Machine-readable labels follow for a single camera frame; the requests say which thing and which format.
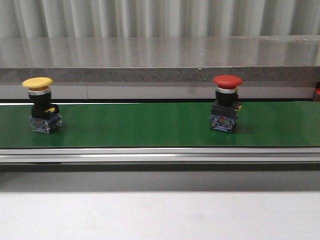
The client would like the grey stone countertop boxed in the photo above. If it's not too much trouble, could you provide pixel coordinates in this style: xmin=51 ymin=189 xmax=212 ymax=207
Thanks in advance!
xmin=0 ymin=35 xmax=320 ymax=101

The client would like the red object at right edge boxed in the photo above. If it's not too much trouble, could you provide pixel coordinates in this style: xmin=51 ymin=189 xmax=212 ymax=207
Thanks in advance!
xmin=313 ymin=82 xmax=320 ymax=102

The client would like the aluminium conveyor front rail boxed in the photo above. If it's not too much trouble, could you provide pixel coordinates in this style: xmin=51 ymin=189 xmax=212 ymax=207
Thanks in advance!
xmin=0 ymin=147 xmax=320 ymax=172

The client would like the white pleated curtain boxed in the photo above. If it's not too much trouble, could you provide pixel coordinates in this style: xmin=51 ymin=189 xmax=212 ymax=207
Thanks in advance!
xmin=0 ymin=0 xmax=320 ymax=38

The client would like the green conveyor belt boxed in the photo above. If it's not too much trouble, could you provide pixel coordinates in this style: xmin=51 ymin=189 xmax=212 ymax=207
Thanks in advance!
xmin=0 ymin=101 xmax=320 ymax=148

